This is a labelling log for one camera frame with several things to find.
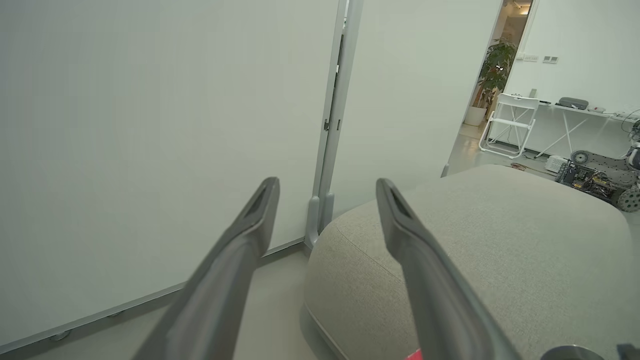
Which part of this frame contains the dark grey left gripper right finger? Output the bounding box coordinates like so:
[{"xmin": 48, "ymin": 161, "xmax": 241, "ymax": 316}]
[{"xmin": 375, "ymin": 178, "xmax": 523, "ymax": 360}]

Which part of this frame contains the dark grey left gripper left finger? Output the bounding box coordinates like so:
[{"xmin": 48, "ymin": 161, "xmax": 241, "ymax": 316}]
[{"xmin": 131, "ymin": 176, "xmax": 281, "ymax": 360}]

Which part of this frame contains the round grey metal object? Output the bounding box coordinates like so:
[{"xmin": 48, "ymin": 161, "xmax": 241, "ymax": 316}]
[{"xmin": 540, "ymin": 345, "xmax": 606, "ymax": 360}]

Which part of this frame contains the white plant pot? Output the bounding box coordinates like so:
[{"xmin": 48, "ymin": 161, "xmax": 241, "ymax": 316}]
[{"xmin": 463, "ymin": 106, "xmax": 487, "ymax": 127}]

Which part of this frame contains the white folding chair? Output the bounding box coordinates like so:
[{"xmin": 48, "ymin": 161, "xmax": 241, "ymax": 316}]
[{"xmin": 478, "ymin": 93, "xmax": 541, "ymax": 160}]

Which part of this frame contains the white folding table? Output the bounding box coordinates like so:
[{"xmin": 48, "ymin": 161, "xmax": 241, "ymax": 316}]
[{"xmin": 532, "ymin": 101, "xmax": 640, "ymax": 159}]

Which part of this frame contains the green potted plant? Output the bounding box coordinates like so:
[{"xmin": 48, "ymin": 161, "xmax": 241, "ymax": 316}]
[{"xmin": 472, "ymin": 38, "xmax": 519, "ymax": 110}]

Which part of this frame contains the grey partition panel post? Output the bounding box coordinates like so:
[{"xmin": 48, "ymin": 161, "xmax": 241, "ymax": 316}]
[{"xmin": 304, "ymin": 0, "xmax": 365, "ymax": 250}]

